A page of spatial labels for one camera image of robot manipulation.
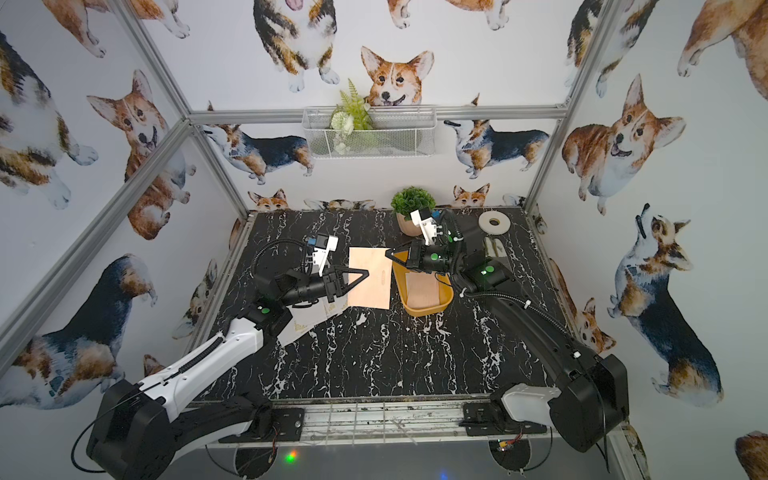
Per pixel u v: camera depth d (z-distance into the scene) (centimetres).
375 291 68
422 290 98
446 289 98
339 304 94
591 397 39
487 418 74
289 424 74
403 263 65
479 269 56
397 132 92
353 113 82
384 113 92
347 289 67
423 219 66
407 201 101
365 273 69
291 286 62
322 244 64
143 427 39
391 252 68
